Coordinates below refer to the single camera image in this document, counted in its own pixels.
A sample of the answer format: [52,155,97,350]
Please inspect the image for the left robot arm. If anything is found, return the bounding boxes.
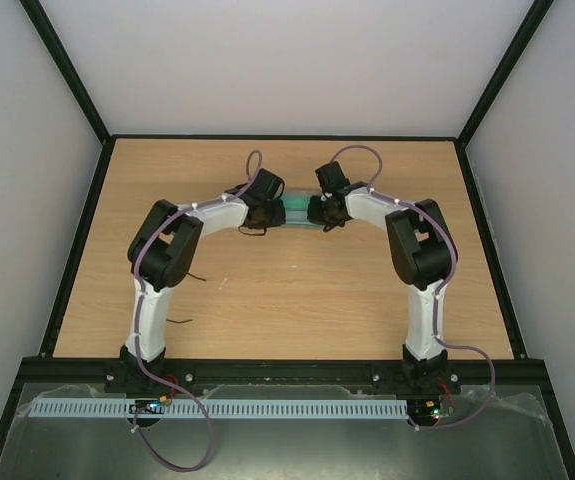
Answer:
[120,168,285,390]

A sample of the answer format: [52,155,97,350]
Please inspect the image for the grey leather glasses case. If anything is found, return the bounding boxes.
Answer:
[281,189,317,228]

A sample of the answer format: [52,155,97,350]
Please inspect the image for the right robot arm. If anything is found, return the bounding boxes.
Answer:
[307,161,458,392]

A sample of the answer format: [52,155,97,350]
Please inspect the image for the light blue slotted cable duct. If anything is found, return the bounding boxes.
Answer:
[28,398,408,420]

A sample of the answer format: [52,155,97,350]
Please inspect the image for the metal front tray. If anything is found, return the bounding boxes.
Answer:
[0,385,567,479]

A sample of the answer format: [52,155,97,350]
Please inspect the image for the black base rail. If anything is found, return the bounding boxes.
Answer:
[14,357,543,396]

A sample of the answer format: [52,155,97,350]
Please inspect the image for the black sunglasses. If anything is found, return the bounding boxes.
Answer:
[166,273,210,325]

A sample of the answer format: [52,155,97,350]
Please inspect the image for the black enclosure frame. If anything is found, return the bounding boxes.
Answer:
[0,0,575,480]

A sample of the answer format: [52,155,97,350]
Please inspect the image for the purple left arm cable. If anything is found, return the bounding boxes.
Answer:
[131,149,263,474]

